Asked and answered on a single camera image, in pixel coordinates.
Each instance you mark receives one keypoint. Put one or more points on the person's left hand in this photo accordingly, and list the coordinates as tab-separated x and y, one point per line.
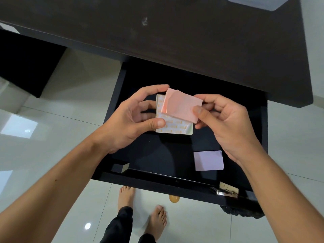
121	123

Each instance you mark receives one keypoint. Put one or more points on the person's right hand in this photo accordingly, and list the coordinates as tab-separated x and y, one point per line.
232	126

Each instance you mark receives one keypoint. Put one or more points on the person's right middle finger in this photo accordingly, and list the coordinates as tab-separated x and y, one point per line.
210	107

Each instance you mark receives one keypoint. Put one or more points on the person's left thumb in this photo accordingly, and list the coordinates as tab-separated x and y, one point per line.
151	126

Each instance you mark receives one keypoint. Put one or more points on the person's left middle finger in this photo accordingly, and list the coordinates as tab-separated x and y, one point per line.
148	105

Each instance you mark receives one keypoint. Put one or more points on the person's right thumb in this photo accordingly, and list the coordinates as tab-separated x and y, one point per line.
205	118

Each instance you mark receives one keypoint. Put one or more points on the pink sticky note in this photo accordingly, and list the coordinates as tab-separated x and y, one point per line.
183	106

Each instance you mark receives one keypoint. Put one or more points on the white sticky note pad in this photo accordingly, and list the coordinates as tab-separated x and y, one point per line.
177	125

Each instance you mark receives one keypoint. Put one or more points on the person's right forearm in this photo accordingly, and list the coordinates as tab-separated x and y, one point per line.
283	199

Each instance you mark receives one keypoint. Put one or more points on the person's left forearm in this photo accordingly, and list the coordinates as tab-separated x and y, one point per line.
53	189

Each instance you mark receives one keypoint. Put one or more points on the dark open drawer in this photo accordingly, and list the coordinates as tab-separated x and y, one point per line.
164	154

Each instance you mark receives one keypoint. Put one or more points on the purple sticky note pad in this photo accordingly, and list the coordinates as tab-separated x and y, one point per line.
208	160

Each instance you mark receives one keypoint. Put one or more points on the metal drawer lock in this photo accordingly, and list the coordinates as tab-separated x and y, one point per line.
224	191

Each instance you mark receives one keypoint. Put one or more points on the dark wooden desk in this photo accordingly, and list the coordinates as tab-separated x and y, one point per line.
177	35

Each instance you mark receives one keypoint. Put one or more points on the person's left foot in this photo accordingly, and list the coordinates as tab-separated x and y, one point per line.
125	197

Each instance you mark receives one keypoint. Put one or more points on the person's foot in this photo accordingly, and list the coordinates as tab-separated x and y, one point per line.
156	221
125	197

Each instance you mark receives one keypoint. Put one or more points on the person's right foot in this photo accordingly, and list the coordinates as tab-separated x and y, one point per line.
156	221

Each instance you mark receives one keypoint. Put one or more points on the black crumpled cloth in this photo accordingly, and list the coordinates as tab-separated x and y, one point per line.
240	211

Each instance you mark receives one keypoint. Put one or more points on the person's left black trouser leg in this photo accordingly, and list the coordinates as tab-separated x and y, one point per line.
117	226

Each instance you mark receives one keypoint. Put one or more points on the person's black trouser leg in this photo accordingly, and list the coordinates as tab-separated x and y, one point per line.
117	226
146	238

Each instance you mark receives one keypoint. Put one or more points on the person's right black trouser leg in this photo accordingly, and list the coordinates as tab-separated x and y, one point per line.
146	238

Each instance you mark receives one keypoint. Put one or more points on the white drawer corner bracket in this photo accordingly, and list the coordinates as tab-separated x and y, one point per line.
125	167

